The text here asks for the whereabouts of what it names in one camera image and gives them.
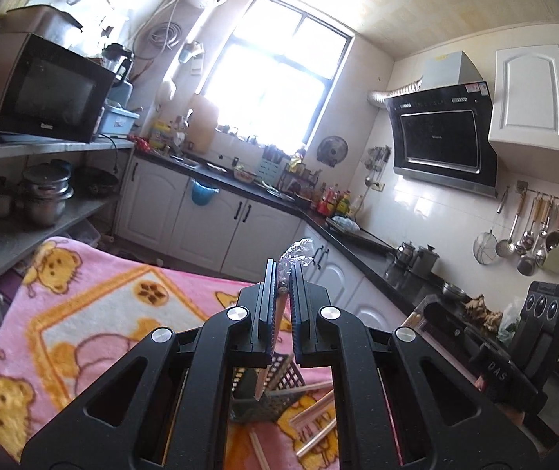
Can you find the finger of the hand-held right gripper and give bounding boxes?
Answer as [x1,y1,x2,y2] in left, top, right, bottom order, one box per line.
[421,301,488,353]

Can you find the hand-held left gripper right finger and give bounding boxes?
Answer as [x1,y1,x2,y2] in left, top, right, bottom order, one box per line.
[289,263,542,470]

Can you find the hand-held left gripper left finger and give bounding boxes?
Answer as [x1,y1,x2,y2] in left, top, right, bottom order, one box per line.
[19,257,280,470]

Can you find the plastic-wrapped chopstick pair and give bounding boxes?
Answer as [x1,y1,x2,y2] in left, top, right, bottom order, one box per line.
[254,237,315,401]
[401,304,429,329]

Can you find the grey perforated utensil holder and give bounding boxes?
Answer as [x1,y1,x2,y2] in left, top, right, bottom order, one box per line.
[230,352,306,424]

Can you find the set of chopsticks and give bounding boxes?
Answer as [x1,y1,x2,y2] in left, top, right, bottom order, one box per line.
[247,379,339,470]

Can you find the steel bowl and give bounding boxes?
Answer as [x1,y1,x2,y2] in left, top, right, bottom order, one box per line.
[442,282,469,302]

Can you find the ginger roots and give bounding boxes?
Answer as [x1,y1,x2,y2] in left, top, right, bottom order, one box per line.
[464,295,500,329]

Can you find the plastic bag of greens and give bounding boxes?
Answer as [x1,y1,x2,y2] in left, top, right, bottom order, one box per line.
[497,304,522,343]

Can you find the steel hanging spoon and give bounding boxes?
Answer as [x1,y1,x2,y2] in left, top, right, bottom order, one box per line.
[517,201,542,276]

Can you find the pale green spatula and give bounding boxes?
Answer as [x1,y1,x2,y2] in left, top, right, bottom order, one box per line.
[540,206,559,274]

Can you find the dark metal kettle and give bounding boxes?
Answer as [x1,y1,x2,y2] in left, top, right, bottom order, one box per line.
[414,245,441,277]

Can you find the steel teapot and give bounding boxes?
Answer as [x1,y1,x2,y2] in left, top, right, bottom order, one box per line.
[396,241,417,268]

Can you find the steel ladle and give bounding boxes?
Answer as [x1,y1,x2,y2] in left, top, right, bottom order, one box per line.
[495,191,527,259]

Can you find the white kitchen base cabinets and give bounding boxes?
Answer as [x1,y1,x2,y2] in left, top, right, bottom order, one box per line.
[115,154,407,326]

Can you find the black kitchen countertop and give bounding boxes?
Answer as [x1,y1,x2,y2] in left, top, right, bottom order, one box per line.
[135,144,559,387]

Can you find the group of condiment bottles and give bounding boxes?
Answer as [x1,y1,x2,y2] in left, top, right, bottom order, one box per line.
[316,183,363,219]

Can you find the blue hanging bag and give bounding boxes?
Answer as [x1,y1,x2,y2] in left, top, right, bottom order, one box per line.
[190,179,220,206]

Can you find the pale blue knife holder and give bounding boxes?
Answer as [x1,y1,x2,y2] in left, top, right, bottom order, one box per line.
[258,144,287,188]

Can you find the hanging utensil cluster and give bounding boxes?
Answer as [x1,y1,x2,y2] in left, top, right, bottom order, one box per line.
[364,146,392,187]

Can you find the small black fan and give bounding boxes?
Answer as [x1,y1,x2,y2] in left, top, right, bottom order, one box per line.
[317,136,349,165]

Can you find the pink bear printed blanket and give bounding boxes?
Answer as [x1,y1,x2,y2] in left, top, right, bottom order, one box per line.
[0,236,344,470]

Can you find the black range hood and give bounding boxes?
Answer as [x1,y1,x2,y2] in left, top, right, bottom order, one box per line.
[384,50,499,200]

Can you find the pale cutting board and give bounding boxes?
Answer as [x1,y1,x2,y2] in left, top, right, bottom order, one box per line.
[187,94,217,154]

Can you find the yellow detergent bottle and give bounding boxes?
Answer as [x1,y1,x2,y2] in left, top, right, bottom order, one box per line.
[149,120,175,150]

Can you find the black wok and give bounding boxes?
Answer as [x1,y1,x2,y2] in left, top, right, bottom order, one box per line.
[74,166,119,197]

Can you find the blue plastic bin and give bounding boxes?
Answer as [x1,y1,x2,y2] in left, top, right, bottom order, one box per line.
[97,104,140,138]

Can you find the kitchen window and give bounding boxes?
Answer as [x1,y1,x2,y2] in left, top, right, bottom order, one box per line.
[197,0,356,150]

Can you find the stacked steel pots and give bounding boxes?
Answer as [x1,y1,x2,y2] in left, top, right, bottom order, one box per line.
[21,161,75,228]

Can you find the metal shelf rack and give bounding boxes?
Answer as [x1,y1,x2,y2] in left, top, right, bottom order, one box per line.
[0,137,136,324]

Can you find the small steel lidded pot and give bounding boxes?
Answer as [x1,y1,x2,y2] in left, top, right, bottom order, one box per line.
[0,176,16,219]

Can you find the black blender jug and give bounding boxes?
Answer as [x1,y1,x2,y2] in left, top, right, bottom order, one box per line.
[102,43,134,84]

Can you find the black microwave oven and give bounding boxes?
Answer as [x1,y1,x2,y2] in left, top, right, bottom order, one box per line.
[0,32,118,144]

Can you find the grey covered appliance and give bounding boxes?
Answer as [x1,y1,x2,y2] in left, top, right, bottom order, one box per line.
[5,5,84,35]

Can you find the wire mesh strainer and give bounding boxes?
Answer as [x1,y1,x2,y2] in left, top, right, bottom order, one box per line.
[472,229,499,266]

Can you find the wall utensil rail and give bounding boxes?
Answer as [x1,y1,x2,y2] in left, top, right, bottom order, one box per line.
[515,180,559,213]

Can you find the white wall cabinet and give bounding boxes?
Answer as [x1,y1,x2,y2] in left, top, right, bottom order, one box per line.
[487,44,559,160]

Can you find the silver flexible duct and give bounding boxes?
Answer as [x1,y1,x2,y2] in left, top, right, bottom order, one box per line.
[369,76,424,108]

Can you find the small wall-mounted holder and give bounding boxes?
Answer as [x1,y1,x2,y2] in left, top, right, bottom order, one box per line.
[179,42,205,64]

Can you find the coiled grey hose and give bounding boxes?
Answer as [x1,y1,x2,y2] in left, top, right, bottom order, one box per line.
[148,22,182,52]

